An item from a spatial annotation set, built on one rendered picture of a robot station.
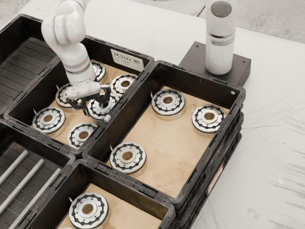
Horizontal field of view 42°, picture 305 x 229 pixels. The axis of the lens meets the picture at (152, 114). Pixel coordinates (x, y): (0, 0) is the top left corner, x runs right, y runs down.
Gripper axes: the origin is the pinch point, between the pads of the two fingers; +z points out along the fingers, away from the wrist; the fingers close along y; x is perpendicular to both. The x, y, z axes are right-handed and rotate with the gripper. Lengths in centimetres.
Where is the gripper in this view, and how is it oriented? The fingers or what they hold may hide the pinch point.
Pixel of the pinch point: (94, 109)
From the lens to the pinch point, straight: 122.6
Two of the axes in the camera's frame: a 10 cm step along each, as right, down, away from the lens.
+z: 1.3, 6.1, 7.8
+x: 2.2, 7.5, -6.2
